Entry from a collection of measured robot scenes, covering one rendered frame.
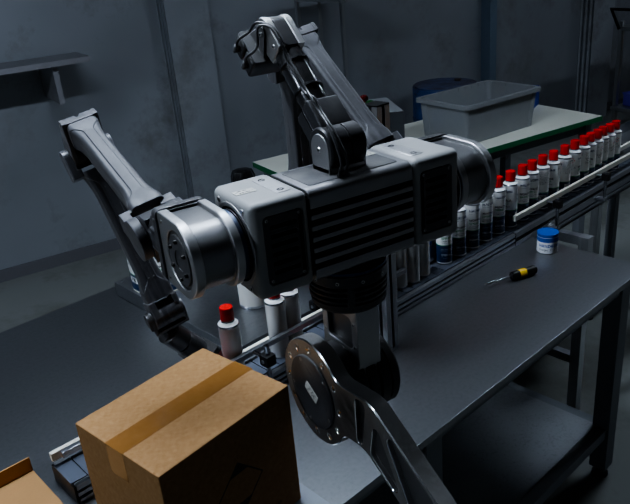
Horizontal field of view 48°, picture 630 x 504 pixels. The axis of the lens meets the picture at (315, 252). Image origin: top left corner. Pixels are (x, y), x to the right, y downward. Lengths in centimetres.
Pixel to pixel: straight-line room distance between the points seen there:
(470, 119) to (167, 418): 285
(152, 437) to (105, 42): 386
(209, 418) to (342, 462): 42
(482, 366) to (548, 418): 90
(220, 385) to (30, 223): 373
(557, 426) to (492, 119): 185
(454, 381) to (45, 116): 359
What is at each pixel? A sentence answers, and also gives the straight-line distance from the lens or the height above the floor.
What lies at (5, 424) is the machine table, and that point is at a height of 83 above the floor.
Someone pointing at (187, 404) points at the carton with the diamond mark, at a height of 112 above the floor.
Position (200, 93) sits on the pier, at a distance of 499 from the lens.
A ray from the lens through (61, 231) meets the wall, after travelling 503.
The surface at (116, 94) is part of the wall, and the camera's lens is 495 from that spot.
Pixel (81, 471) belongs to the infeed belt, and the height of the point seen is 88.
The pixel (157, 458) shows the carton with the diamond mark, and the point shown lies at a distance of 122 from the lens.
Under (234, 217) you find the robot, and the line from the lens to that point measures 105.
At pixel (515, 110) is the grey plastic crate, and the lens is 412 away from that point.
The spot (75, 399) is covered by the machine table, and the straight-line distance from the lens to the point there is 197.
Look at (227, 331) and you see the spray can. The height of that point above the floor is 103.
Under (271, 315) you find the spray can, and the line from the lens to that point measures 179.
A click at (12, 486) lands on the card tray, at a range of 175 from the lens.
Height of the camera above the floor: 186
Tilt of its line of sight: 24 degrees down
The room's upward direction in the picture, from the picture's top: 5 degrees counter-clockwise
